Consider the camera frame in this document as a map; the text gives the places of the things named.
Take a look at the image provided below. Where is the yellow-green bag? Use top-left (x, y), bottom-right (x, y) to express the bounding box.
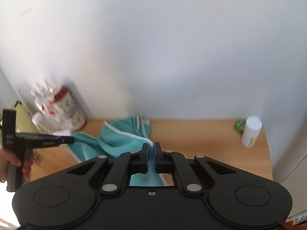
top-left (11, 100), bottom-right (39, 133)

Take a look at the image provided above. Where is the teal towel white trim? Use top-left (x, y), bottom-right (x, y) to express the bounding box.
top-left (67, 115), bottom-right (167, 186)

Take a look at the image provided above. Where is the white pill bottle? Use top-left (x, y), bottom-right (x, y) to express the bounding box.
top-left (241, 116), bottom-right (262, 148)

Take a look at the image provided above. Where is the person's left hand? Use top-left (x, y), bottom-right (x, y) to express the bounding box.
top-left (0, 147), bottom-right (34, 182)

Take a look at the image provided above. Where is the green round lid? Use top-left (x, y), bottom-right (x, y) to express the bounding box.
top-left (233, 118), bottom-right (246, 134)

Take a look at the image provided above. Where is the crumpled clear plastic bottle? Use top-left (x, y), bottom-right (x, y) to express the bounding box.
top-left (31, 80), bottom-right (71, 135)

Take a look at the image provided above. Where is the cream cup red lid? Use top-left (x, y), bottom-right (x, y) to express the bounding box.
top-left (48, 85), bottom-right (86, 131)

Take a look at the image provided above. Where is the white folded paper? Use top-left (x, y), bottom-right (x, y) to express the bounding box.
top-left (52, 130), bottom-right (71, 136)

